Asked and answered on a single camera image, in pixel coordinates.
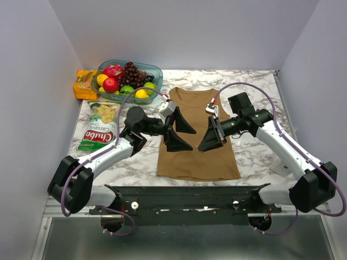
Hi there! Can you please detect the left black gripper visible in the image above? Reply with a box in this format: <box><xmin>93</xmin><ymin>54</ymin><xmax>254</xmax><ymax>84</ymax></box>
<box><xmin>139</xmin><ymin>107</ymin><xmax>196</xmax><ymax>152</ymax></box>

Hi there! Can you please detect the brown clothing garment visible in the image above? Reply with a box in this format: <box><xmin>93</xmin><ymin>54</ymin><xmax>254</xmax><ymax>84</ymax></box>
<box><xmin>157</xmin><ymin>87</ymin><xmax>241</xmax><ymax>181</ymax></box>

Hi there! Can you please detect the white bottle black cap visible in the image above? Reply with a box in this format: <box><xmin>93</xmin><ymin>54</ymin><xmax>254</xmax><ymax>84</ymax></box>
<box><xmin>270</xmin><ymin>158</ymin><xmax>291</xmax><ymax>178</ymax></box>

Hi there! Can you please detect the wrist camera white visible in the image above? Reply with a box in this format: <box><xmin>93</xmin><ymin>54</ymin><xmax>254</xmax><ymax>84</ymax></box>
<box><xmin>205</xmin><ymin>102</ymin><xmax>220</xmax><ymax>118</ymax></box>
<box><xmin>158</xmin><ymin>100</ymin><xmax>176</xmax><ymax>120</ymax></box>

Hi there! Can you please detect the clear teal fruit bowl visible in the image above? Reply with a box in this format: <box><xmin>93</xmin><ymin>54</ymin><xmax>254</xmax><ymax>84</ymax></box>
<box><xmin>91</xmin><ymin>60</ymin><xmax>163</xmax><ymax>101</ymax></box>

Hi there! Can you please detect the purple grape bunch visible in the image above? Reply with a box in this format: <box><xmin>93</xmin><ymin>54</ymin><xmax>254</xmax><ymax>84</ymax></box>
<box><xmin>117</xmin><ymin>62</ymin><xmax>155</xmax><ymax>89</ymax></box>

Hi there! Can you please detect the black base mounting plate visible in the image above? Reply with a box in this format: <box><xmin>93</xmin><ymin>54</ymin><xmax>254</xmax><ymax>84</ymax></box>
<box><xmin>89</xmin><ymin>185</ymin><xmax>281</xmax><ymax>229</ymax></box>

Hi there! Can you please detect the yellow lemon front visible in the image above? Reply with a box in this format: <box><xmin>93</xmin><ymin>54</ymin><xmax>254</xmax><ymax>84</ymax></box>
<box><xmin>135</xmin><ymin>89</ymin><xmax>149</xmax><ymax>99</ymax></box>

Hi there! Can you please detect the aluminium frame rail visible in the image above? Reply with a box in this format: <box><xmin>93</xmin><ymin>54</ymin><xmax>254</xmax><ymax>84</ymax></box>
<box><xmin>43</xmin><ymin>194</ymin><xmax>101</xmax><ymax>217</ymax></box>

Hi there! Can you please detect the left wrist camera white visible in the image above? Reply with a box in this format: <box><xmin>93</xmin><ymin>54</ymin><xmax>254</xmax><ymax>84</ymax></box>
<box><xmin>158</xmin><ymin>100</ymin><xmax>176</xmax><ymax>120</ymax></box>

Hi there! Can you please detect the yellow lemon left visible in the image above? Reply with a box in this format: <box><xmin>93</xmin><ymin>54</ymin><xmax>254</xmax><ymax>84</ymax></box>
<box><xmin>97</xmin><ymin>74</ymin><xmax>108</xmax><ymax>87</ymax></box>

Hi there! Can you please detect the yellow lemon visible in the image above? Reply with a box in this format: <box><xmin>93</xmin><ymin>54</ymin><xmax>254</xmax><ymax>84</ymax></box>
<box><xmin>135</xmin><ymin>89</ymin><xmax>149</xmax><ymax>99</ymax></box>
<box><xmin>97</xmin><ymin>74</ymin><xmax>108</xmax><ymax>87</ymax></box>

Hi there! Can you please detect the red dragon fruit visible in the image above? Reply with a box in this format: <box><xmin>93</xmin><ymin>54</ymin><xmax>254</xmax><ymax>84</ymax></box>
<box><xmin>103</xmin><ymin>64</ymin><xmax>125</xmax><ymax>80</ymax></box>

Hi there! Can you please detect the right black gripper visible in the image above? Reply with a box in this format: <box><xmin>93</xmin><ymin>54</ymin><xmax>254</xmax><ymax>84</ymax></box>
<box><xmin>198</xmin><ymin>115</ymin><xmax>242</xmax><ymax>153</ymax></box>

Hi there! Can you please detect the green cassava chips bag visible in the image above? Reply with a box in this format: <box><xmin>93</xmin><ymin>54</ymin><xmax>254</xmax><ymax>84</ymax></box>
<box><xmin>78</xmin><ymin>101</ymin><xmax>121</xmax><ymax>151</ymax></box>

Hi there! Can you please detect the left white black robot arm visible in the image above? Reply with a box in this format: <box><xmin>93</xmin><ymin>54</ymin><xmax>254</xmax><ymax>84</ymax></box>
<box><xmin>47</xmin><ymin>106</ymin><xmax>196</xmax><ymax>217</ymax></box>

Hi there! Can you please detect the green lime right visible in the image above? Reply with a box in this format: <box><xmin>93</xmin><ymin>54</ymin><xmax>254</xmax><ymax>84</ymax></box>
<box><xmin>144</xmin><ymin>82</ymin><xmax>157</xmax><ymax>96</ymax></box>

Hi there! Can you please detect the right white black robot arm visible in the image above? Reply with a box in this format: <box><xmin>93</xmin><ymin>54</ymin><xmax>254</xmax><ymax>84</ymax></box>
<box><xmin>198</xmin><ymin>93</ymin><xmax>337</xmax><ymax>213</ymax></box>

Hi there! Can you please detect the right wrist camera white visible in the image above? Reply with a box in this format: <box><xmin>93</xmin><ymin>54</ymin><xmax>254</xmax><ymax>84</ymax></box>
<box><xmin>205</xmin><ymin>102</ymin><xmax>220</xmax><ymax>118</ymax></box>

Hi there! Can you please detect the orange snack packet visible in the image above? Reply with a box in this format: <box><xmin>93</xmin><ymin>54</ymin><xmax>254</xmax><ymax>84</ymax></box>
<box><xmin>73</xmin><ymin>70</ymin><xmax>98</xmax><ymax>101</ymax></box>

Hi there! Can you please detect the red apple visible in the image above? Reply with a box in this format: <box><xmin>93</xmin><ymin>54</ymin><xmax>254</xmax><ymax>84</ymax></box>
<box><xmin>102</xmin><ymin>77</ymin><xmax>119</xmax><ymax>93</ymax></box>

